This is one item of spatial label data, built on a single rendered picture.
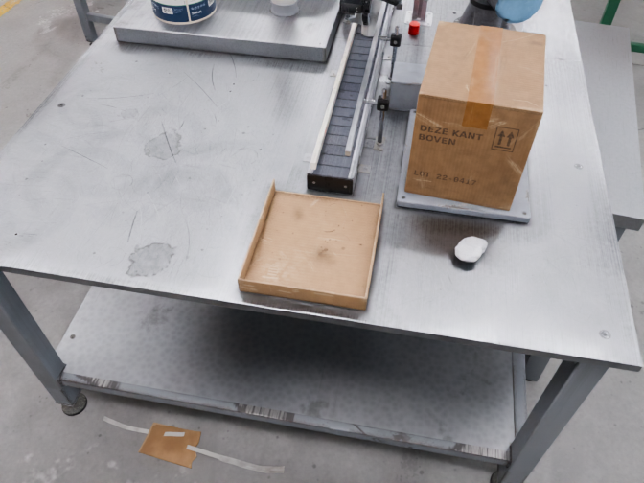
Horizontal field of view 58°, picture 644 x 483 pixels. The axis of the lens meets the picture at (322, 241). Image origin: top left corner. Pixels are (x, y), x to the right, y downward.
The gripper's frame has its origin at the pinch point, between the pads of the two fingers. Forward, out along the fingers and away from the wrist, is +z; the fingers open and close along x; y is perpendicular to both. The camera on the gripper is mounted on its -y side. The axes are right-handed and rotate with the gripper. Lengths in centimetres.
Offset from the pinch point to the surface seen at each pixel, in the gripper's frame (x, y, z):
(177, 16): 3, 59, 2
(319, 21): -4.4, 16.1, 8.9
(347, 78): 21.0, 2.7, -5.8
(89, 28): -62, 170, 130
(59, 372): 114, 76, 16
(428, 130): 48, -20, -39
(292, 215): 67, 7, -27
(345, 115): 35.7, 0.5, -14.2
